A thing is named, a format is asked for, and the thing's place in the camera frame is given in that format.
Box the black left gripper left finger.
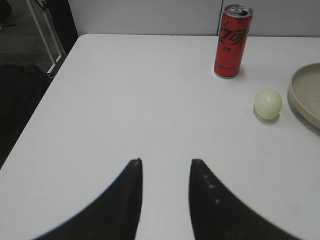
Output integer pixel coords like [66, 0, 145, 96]
[38, 158, 143, 240]

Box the white metal frame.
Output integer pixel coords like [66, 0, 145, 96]
[25, 0, 67, 79]

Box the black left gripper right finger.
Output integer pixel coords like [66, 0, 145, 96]
[188, 159, 296, 240]

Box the beige round plate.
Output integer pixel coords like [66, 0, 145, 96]
[288, 63, 320, 129]

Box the pale white egg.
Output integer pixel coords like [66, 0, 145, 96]
[254, 89, 282, 120]

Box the red cola can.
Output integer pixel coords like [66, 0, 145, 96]
[214, 4, 253, 78]

